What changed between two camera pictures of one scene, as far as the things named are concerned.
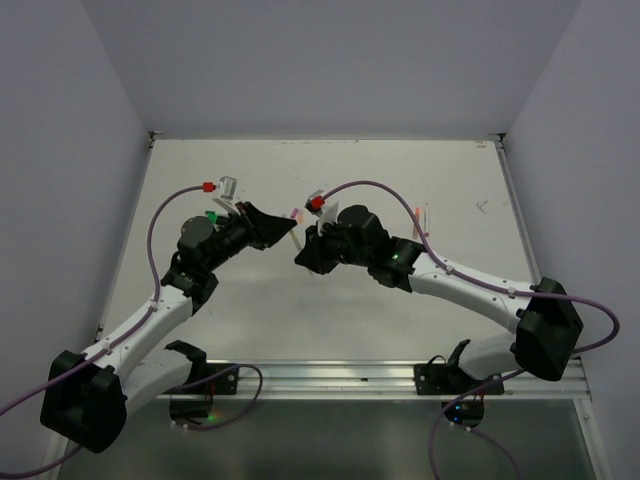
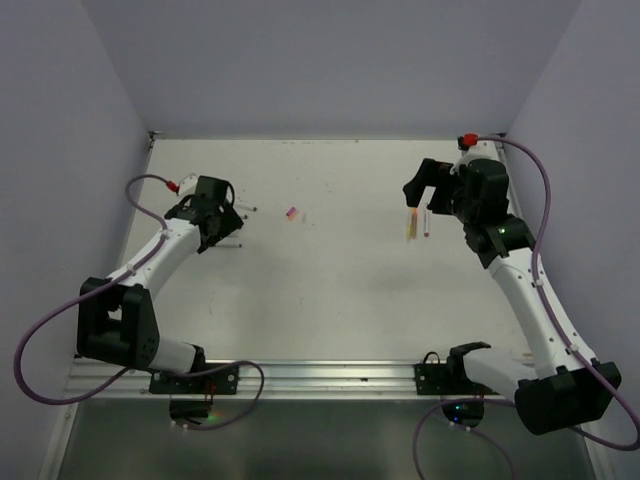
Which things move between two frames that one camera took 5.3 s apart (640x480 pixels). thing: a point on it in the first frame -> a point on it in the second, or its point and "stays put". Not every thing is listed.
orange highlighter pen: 418,219 stays put
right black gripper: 313,253 -> 432,172
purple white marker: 426,220 stays put
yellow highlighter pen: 295,237 -> 409,225
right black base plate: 449,379 stays put
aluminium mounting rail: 380,381 stays put
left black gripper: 263,230 -> 231,223
